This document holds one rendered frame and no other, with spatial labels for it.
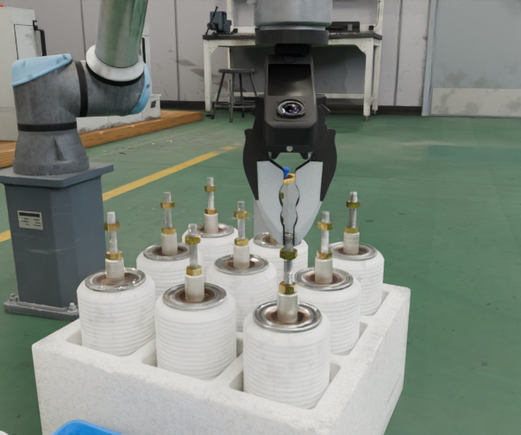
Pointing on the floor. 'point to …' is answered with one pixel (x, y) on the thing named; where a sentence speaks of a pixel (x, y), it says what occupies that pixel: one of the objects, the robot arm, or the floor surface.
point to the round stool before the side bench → (233, 91)
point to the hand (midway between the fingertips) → (288, 234)
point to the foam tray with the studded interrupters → (222, 387)
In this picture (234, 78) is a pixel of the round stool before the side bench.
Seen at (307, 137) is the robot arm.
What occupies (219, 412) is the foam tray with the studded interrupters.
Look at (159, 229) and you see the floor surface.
